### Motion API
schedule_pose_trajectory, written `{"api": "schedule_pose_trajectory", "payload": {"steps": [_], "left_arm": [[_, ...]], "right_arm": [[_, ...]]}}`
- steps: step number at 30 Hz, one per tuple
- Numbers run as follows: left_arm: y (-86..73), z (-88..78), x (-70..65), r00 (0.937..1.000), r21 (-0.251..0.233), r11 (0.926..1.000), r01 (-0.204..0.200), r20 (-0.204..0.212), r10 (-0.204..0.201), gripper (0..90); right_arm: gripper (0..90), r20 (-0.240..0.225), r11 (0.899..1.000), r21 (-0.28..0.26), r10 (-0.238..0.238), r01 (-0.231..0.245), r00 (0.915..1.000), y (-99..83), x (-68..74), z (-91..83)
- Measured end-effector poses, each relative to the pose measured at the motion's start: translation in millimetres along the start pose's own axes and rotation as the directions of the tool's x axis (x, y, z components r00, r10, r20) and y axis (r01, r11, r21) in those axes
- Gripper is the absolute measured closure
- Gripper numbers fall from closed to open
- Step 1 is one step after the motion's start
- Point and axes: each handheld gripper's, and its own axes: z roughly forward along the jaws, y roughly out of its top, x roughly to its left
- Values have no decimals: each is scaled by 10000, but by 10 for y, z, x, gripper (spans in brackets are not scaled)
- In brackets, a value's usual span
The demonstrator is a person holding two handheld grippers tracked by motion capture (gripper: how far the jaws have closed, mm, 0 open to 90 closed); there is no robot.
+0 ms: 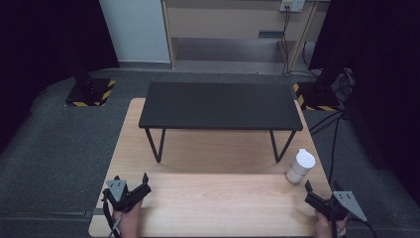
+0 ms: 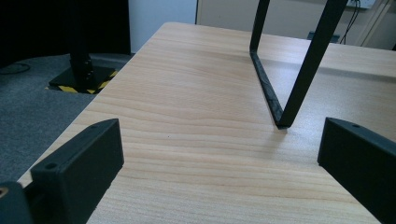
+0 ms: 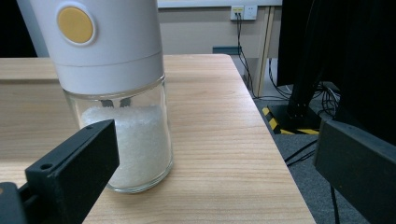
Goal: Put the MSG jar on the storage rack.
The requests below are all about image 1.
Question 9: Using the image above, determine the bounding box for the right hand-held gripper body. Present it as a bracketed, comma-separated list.
[309, 190, 368, 223]

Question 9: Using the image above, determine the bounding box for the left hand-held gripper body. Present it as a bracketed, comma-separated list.
[101, 176, 149, 213]

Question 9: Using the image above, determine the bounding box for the white cup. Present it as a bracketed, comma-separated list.
[285, 148, 317, 185]

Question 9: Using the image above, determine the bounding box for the person's left hand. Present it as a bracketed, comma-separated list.
[111, 199, 144, 238]

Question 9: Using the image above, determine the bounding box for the person's right hand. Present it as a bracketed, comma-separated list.
[312, 209, 348, 238]

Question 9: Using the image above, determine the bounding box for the black striped stand base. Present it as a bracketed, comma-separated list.
[64, 76, 117, 108]
[292, 81, 342, 112]

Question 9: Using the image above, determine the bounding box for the black metal riser shelf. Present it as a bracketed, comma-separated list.
[138, 81, 304, 164]

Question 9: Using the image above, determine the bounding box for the black curtain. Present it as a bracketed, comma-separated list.
[0, 0, 121, 157]
[308, 0, 420, 206]

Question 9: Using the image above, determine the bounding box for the white panel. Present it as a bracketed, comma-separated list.
[98, 0, 172, 64]

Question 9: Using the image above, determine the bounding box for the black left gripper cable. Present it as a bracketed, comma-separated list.
[102, 197, 123, 238]

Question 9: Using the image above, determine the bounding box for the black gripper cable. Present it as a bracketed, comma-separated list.
[102, 197, 123, 238]
[348, 216, 378, 238]

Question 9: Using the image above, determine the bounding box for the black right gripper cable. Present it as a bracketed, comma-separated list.
[348, 216, 378, 238]

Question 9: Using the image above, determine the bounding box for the black floor cable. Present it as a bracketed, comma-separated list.
[308, 109, 348, 186]

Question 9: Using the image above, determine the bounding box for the black socket cable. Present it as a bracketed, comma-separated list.
[279, 5, 322, 77]

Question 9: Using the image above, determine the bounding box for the white wall socket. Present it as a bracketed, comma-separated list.
[278, 0, 307, 14]

